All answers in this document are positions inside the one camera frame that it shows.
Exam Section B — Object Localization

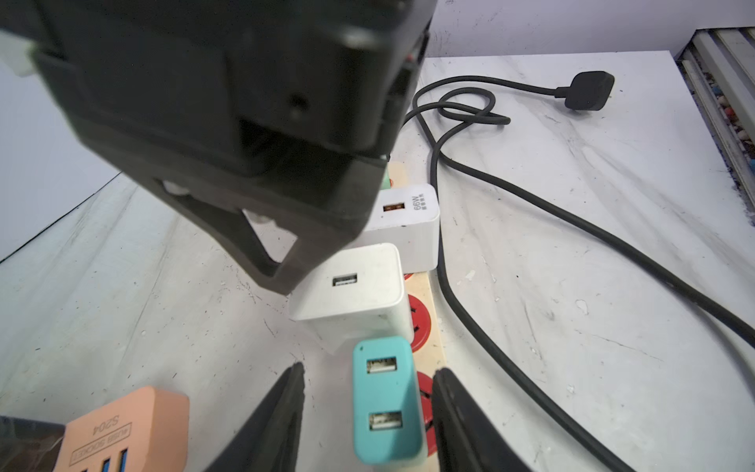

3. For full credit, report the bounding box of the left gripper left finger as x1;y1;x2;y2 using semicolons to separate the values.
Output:
208;362;305;472

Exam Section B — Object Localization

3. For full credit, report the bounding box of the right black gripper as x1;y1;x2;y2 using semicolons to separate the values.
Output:
1;1;436;295

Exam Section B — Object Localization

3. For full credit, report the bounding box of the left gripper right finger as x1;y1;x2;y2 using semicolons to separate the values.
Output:
432;368;530;472

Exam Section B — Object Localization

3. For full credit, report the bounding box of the teal USB charger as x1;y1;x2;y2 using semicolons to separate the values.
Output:
352;336;428;469

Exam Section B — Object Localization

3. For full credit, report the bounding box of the tall white USB charger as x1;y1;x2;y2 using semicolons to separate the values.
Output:
289;243;414;352

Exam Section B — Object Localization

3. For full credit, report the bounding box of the cream red power strip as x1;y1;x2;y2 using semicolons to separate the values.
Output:
385;161;447;472

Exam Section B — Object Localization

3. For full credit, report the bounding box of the black plug adapter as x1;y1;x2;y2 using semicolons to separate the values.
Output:
0;416;66;472

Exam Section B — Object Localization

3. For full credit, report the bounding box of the green USB charger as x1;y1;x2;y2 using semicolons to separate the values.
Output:
379;170;392;190

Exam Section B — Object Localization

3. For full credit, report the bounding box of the small white USB charger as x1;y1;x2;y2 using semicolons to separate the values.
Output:
348;184;440;275

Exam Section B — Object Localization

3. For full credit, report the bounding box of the orange USB power strip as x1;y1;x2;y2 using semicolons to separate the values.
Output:
54;387;190;472

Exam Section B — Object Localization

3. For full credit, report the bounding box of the black power cable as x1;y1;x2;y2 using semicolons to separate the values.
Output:
403;70;755;472

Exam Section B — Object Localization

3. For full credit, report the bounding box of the aluminium mounting rail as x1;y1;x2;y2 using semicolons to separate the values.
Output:
678;27;754;214

